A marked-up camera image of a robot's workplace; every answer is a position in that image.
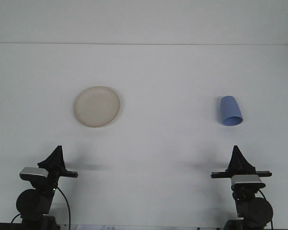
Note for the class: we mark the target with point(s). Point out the pale blue cup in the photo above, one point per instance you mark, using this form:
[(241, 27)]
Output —
[(229, 107)]

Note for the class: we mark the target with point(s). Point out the pale round plate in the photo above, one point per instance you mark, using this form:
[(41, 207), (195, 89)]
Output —
[(97, 106)]

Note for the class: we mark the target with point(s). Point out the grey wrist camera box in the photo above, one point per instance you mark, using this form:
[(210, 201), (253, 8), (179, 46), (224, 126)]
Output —
[(33, 173), (247, 180)]

